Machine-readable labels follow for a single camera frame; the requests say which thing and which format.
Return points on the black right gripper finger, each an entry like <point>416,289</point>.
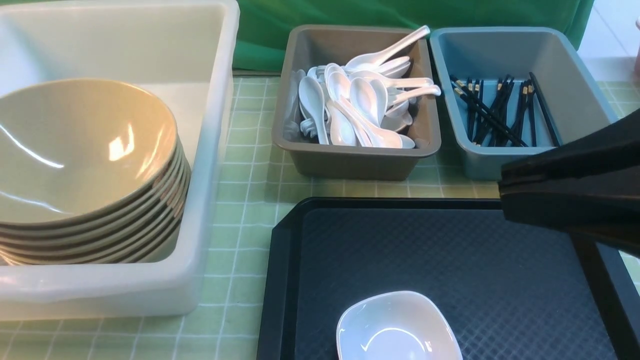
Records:
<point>588,187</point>

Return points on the black chopstick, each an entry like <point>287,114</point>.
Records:
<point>488,115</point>
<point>457,82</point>

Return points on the white square dish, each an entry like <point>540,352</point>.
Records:
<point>398,325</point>

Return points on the tan noodle bowl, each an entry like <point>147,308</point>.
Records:
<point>87,115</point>

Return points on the white soup spoon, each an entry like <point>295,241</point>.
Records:
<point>368,135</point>

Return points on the bundle of black chopsticks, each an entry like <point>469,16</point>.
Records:
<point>522,108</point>

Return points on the black serving tray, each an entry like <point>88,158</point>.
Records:
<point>509,291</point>

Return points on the blue plastic bin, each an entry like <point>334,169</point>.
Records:
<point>576,103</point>

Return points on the white topmost long spoon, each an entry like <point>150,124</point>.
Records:
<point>374,60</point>

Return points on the pile of white spoons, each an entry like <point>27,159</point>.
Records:
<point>383,100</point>

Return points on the brown plastic bin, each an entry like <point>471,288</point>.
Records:
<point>315,45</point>

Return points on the green backdrop cloth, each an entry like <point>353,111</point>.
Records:
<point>265,25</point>

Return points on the green checkered tablecloth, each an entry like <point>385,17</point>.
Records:
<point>258,185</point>

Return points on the large white plastic tub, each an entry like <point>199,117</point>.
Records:
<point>179,50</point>

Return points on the stack of tan bowls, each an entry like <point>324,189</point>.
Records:
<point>87,209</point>

